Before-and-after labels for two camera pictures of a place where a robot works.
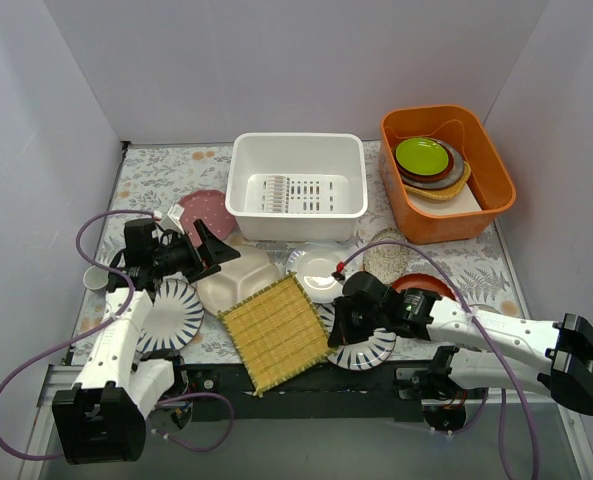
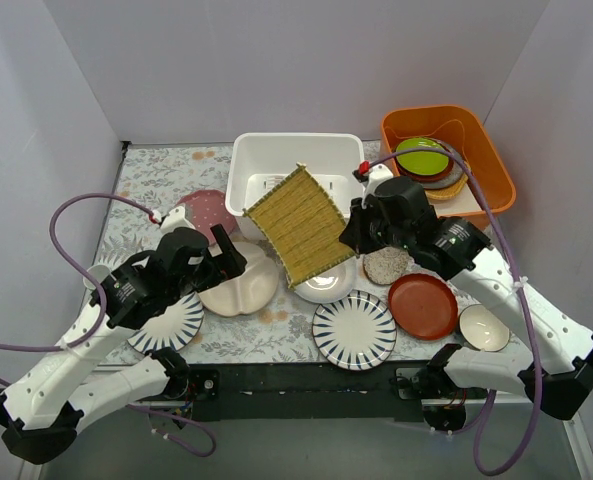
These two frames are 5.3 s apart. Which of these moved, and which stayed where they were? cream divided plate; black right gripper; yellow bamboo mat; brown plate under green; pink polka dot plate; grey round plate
Moved: black right gripper; yellow bamboo mat
Stayed: grey round plate; pink polka dot plate; cream divided plate; brown plate under green
